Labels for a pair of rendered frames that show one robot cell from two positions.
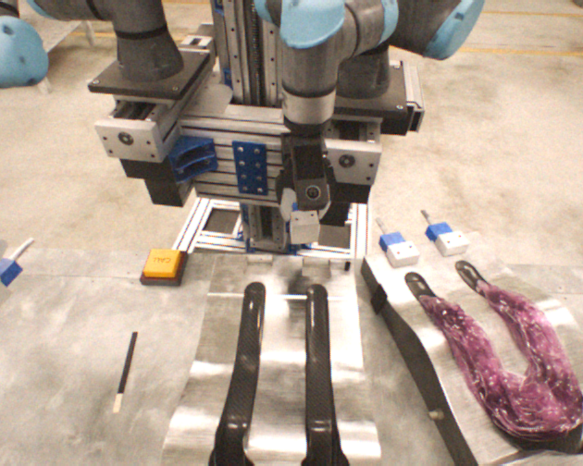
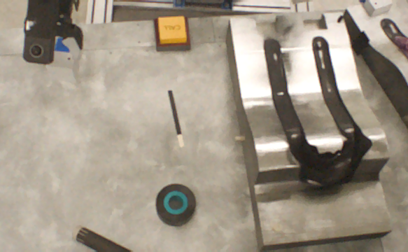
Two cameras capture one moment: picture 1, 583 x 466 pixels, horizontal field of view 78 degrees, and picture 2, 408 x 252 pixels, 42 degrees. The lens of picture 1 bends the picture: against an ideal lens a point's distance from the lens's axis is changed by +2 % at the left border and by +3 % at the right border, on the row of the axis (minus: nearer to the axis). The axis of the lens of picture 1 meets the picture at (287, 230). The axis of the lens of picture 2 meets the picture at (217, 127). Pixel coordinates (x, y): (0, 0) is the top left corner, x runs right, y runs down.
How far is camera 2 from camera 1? 62 cm
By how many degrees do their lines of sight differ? 20
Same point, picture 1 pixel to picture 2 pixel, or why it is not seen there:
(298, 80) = not seen: outside the picture
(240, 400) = (288, 120)
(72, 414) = (150, 152)
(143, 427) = (206, 153)
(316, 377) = (331, 102)
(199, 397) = (262, 121)
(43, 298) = not seen: hidden behind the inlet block
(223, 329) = (256, 78)
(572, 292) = not seen: outside the picture
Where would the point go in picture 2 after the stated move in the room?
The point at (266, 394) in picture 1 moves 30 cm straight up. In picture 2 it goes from (304, 115) to (350, 30)
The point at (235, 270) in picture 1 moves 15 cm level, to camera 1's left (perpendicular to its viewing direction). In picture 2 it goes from (250, 31) to (183, 38)
